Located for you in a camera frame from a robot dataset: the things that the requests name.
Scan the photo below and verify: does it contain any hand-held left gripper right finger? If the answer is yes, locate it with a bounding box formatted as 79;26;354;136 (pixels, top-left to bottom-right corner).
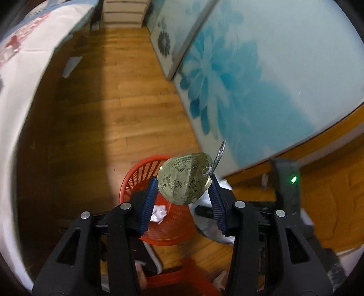
207;175;333;296

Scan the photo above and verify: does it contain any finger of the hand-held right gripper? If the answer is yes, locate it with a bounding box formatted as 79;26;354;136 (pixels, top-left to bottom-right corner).
194;203;217;219

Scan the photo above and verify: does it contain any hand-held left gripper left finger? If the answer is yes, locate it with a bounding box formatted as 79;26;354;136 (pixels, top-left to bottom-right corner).
33;176;158;296

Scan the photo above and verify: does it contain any white plastic bag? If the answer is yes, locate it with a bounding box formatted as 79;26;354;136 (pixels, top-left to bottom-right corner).
193;178;236;245

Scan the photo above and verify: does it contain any red plastic basket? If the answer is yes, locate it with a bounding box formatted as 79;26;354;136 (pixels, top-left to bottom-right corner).
119;155;197;247

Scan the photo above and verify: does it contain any gold metal can lid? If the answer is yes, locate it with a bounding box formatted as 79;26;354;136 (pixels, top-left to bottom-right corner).
157;140;226;205

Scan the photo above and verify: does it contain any crumpled white paper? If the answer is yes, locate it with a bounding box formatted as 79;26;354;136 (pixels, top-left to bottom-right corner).
150;204;168;224

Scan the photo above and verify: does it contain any black slipper with white edge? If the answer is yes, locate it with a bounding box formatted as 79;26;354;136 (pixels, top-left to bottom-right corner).
136;242;163;276

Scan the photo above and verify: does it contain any red plastic object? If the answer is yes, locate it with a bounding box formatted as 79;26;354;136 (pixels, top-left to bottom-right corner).
142;258;222;296

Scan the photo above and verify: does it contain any person's foot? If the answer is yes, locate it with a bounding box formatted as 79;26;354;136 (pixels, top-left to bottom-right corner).
136;263;149;295

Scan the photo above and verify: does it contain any blue flower wardrobe door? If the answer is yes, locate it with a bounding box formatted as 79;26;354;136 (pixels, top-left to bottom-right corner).
172;0;364;178

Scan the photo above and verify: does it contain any white paper sheet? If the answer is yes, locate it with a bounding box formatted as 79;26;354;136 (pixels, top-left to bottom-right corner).
62;56;83;79

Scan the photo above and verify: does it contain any white bed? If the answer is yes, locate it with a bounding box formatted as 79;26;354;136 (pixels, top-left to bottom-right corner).
0;0;104;291

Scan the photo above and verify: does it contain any dark flower wardrobe door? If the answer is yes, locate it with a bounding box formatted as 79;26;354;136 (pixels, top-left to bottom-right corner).
146;0;219;80

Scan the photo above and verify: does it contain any white drawer cabinet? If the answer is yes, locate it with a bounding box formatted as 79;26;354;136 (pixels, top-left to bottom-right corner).
103;0;150;28

